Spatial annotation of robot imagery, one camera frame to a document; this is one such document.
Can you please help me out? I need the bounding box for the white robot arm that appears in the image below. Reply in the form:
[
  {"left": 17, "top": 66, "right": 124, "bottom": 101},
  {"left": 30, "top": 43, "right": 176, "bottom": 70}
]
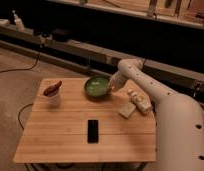
[{"left": 110, "top": 59, "right": 204, "bottom": 171}]

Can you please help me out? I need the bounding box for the white spray bottle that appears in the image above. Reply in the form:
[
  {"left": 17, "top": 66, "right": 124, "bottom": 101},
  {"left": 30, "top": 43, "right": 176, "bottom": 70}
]
[{"left": 12, "top": 10, "right": 25, "bottom": 31}]

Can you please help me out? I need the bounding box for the black round object on ledge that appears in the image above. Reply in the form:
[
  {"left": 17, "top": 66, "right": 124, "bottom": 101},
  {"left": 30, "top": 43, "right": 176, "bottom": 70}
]
[{"left": 52, "top": 29, "right": 71, "bottom": 42}]

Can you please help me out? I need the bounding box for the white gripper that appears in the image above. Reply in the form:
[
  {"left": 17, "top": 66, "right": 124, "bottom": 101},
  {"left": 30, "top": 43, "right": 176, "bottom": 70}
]
[{"left": 109, "top": 71, "right": 127, "bottom": 91}]

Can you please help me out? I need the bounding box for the wooden table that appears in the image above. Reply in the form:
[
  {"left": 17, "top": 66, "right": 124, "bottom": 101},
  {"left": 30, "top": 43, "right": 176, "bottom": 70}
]
[{"left": 13, "top": 78, "right": 155, "bottom": 163}]

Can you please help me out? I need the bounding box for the green ceramic bowl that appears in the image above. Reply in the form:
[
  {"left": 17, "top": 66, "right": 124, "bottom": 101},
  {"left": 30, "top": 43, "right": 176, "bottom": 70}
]
[{"left": 84, "top": 76, "right": 109, "bottom": 98}]

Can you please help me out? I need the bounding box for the black phone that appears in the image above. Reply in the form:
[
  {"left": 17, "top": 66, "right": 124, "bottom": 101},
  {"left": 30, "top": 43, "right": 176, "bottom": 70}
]
[{"left": 87, "top": 120, "right": 99, "bottom": 143}]

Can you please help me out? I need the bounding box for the white cup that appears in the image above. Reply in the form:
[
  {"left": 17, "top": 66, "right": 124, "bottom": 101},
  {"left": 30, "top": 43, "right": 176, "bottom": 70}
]
[{"left": 45, "top": 91, "right": 60, "bottom": 106}]

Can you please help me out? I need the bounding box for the black floor cable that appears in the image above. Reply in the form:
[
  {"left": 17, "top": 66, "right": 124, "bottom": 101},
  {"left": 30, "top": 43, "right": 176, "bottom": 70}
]
[{"left": 0, "top": 43, "right": 43, "bottom": 76}]

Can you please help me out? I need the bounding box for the beige sponge block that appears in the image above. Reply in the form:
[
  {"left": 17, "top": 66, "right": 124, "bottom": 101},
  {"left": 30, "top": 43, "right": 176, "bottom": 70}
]
[{"left": 118, "top": 102, "right": 136, "bottom": 119}]

